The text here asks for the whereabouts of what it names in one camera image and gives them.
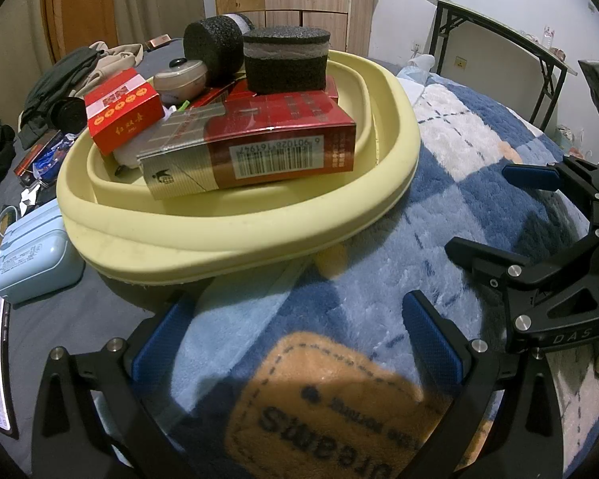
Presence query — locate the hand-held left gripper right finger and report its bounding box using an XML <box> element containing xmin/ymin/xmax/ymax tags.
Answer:
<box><xmin>402</xmin><ymin>289</ymin><xmax>565</xmax><ymax>479</ymax></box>

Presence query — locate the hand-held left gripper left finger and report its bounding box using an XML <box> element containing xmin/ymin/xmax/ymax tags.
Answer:
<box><xmin>31</xmin><ymin>289</ymin><xmax>195</xmax><ymax>479</ymax></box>

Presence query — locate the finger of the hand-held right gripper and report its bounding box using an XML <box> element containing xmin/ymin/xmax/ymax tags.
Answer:
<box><xmin>502</xmin><ymin>156</ymin><xmax>599</xmax><ymax>240</ymax></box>
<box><xmin>444</xmin><ymin>237</ymin><xmax>534</xmax><ymax>291</ymax></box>

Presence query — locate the yellow plastic basin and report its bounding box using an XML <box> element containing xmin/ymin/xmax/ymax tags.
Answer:
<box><xmin>56</xmin><ymin>47</ymin><xmax>421</xmax><ymax>287</ymax></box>

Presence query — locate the red carton with brown side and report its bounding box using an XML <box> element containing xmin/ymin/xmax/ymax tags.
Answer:
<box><xmin>136</xmin><ymin>95</ymin><xmax>357</xmax><ymax>201</ymax></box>

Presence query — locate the small red box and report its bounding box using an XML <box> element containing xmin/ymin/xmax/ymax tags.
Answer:
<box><xmin>84</xmin><ymin>67</ymin><xmax>165</xmax><ymax>156</ymax></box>

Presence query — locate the small lidded jar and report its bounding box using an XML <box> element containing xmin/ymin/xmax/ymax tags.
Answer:
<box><xmin>153</xmin><ymin>57</ymin><xmax>208</xmax><ymax>105</ymax></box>

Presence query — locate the black foam cylinder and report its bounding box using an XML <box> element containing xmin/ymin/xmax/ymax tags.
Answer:
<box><xmin>183</xmin><ymin>12</ymin><xmax>255</xmax><ymax>88</ymax></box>
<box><xmin>243</xmin><ymin>27</ymin><xmax>331</xmax><ymax>97</ymax></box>

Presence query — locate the blue white checkered blanket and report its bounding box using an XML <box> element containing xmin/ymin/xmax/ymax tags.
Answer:
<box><xmin>177</xmin><ymin>60</ymin><xmax>599</xmax><ymax>479</ymax></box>

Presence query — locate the grey bed sheet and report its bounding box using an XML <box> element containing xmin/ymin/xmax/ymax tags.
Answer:
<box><xmin>0</xmin><ymin>35</ymin><xmax>215</xmax><ymax>479</ymax></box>

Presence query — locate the light blue plastic case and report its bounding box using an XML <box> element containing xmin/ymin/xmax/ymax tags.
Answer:
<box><xmin>0</xmin><ymin>204</ymin><xmax>85</xmax><ymax>305</ymax></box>

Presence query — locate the white plastic bag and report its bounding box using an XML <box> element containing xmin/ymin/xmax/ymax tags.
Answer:
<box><xmin>397</xmin><ymin>55</ymin><xmax>436</xmax><ymax>83</ymax></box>

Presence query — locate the black folding table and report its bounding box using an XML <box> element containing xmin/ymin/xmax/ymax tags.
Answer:
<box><xmin>418</xmin><ymin>0</ymin><xmax>580</xmax><ymax>133</ymax></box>

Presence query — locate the instant noodle packet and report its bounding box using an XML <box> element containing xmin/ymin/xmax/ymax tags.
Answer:
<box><xmin>0</xmin><ymin>204</ymin><xmax>21</xmax><ymax>267</ymax></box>

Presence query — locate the red blue snack packet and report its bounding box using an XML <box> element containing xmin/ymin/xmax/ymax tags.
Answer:
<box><xmin>14</xmin><ymin>130</ymin><xmax>78</xmax><ymax>185</ymax></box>

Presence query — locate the black round lens cap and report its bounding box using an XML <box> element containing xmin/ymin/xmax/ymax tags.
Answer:
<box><xmin>50</xmin><ymin>99</ymin><xmax>87</xmax><ymax>131</ymax></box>

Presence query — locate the dark green clothing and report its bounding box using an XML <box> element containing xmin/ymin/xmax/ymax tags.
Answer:
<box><xmin>19</xmin><ymin>46</ymin><xmax>103</xmax><ymax>150</ymax></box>

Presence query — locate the beige cloth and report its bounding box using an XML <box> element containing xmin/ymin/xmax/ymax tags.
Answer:
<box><xmin>70</xmin><ymin>40</ymin><xmax>145</xmax><ymax>98</ymax></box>

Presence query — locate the orange wooden door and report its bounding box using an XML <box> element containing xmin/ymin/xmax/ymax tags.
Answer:
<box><xmin>40</xmin><ymin>0</ymin><xmax>121</xmax><ymax>65</ymax></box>

